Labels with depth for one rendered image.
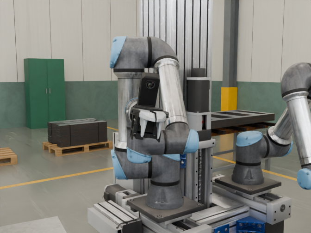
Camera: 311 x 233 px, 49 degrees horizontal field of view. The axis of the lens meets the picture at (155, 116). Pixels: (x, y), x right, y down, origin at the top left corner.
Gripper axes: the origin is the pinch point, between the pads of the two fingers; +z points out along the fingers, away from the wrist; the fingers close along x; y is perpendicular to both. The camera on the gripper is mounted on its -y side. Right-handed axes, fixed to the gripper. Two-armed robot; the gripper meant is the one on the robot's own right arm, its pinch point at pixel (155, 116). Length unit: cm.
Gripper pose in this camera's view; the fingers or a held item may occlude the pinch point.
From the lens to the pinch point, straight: 74.0
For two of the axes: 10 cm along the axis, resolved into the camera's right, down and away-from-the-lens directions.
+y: -1.3, 9.9, 1.1
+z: 1.6, 1.3, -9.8
